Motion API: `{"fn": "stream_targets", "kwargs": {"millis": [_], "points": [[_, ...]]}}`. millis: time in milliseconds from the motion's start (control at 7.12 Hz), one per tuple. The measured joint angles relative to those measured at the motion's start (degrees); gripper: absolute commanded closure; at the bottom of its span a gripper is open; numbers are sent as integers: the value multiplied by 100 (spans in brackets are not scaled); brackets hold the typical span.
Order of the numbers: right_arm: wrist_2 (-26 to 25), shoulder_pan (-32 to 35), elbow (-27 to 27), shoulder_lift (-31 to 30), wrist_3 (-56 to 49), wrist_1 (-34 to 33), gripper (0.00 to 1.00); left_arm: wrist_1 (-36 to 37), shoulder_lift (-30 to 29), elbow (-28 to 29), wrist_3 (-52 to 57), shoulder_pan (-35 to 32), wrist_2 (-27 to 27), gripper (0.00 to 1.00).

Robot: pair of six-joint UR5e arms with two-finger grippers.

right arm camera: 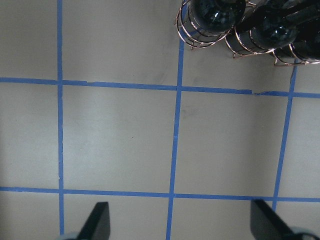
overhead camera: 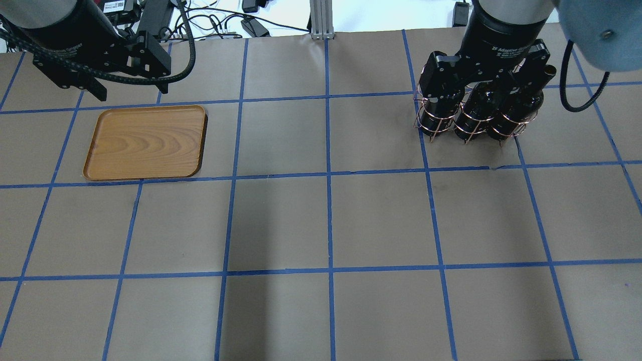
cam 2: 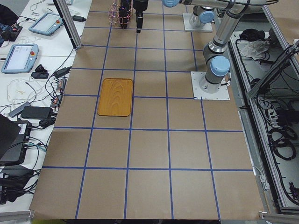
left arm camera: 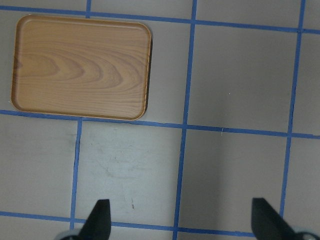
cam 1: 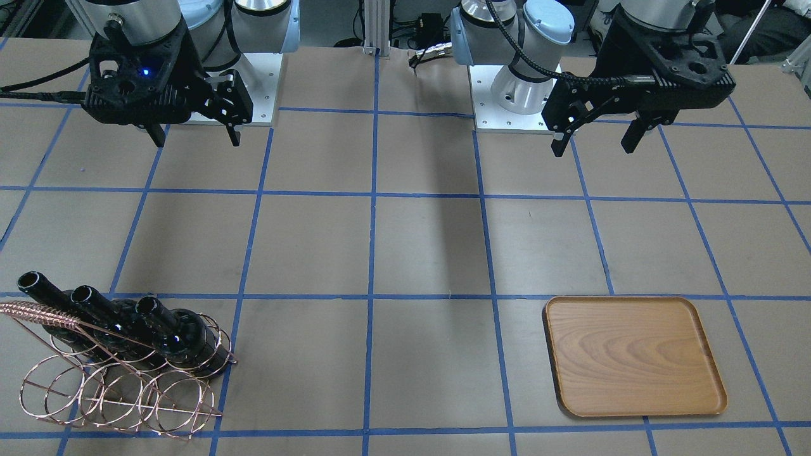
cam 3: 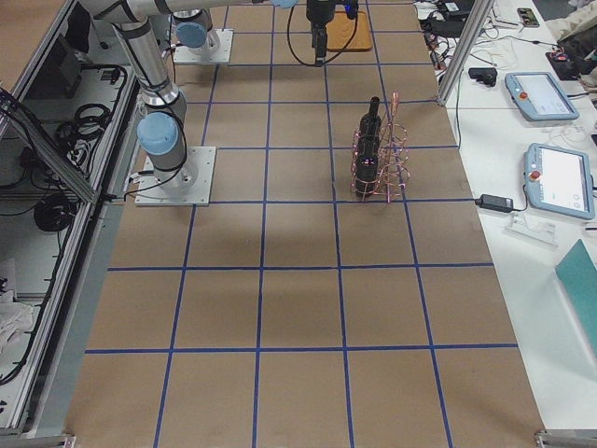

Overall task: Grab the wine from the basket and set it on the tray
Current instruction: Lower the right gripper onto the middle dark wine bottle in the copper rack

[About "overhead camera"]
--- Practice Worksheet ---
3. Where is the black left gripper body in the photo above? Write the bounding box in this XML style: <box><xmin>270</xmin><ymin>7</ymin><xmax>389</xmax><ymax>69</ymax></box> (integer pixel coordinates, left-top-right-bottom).
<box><xmin>20</xmin><ymin>10</ymin><xmax>148</xmax><ymax>89</ymax></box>

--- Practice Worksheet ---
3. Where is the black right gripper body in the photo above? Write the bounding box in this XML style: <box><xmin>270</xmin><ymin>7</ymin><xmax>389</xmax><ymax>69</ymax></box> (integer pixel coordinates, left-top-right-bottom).
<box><xmin>454</xmin><ymin>10</ymin><xmax>545</xmax><ymax>76</ymax></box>

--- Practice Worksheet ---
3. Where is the dark wine bottle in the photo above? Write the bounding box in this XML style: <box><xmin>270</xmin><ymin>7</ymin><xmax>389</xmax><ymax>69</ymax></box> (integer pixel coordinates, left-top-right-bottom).
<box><xmin>415</xmin><ymin>88</ymin><xmax>465</xmax><ymax>141</ymax></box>
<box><xmin>453</xmin><ymin>80</ymin><xmax>501</xmax><ymax>144</ymax></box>
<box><xmin>487</xmin><ymin>65</ymin><xmax>557</xmax><ymax>142</ymax></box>

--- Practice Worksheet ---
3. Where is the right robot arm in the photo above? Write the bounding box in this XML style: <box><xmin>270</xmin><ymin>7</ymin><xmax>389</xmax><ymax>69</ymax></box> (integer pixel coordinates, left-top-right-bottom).
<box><xmin>418</xmin><ymin>1</ymin><xmax>641</xmax><ymax>112</ymax></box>

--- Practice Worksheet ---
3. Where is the wooden tray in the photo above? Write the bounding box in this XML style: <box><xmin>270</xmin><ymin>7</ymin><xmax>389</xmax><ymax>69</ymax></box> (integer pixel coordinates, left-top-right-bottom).
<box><xmin>83</xmin><ymin>105</ymin><xmax>208</xmax><ymax>181</ymax></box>

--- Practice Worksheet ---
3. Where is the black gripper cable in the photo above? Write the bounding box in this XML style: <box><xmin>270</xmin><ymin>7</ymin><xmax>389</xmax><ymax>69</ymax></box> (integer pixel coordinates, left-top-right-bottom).
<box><xmin>0</xmin><ymin>0</ymin><xmax>196</xmax><ymax>94</ymax></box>

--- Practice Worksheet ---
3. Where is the copper wire bottle basket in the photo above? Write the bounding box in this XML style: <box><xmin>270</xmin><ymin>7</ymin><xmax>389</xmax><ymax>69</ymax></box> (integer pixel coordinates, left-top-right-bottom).
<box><xmin>414</xmin><ymin>81</ymin><xmax>544</xmax><ymax>144</ymax></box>

